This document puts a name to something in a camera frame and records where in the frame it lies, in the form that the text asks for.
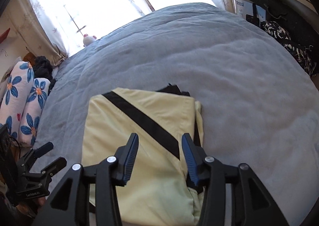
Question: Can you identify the blue floral rolled quilt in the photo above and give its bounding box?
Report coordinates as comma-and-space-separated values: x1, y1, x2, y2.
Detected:
1, 61, 50, 147

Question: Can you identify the person's left hand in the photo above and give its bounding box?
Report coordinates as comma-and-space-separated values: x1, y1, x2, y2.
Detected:
16, 197, 46, 219

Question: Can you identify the black cable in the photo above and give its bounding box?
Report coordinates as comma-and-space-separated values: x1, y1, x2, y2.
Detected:
8, 134, 23, 150

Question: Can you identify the black clothes pile by quilt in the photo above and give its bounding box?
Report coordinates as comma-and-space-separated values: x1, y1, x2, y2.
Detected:
32, 56, 56, 93

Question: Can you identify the pink white plush toy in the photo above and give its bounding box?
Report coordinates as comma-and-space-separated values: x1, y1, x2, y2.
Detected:
83, 34, 97, 47

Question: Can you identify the red wall shelf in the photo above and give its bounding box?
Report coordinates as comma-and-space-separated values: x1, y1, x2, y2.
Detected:
0, 28, 10, 44

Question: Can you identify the yellow and black hooded jacket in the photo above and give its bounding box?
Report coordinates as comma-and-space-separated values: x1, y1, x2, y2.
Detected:
82, 85, 204, 225

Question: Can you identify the black monitor box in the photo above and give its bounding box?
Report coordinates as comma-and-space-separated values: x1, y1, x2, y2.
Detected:
235, 0, 283, 27

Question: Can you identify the black white patterned garment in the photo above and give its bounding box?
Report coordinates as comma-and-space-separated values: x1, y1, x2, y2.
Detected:
260, 21, 318, 78

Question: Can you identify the grey bed blanket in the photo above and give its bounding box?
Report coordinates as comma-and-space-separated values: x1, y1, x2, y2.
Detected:
32, 3, 318, 225

